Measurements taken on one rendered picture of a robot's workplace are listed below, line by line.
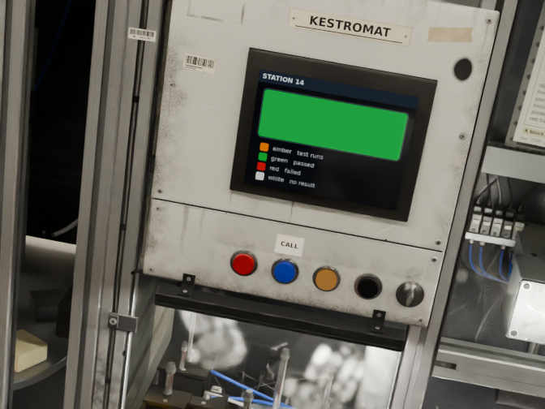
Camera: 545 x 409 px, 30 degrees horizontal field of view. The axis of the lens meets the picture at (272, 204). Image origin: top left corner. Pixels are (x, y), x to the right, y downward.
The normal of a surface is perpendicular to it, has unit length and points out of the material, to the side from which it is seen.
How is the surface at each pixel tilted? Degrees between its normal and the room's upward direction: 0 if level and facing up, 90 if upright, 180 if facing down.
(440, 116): 90
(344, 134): 90
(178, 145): 90
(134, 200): 90
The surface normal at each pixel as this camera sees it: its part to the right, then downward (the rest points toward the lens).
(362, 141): -0.12, 0.36
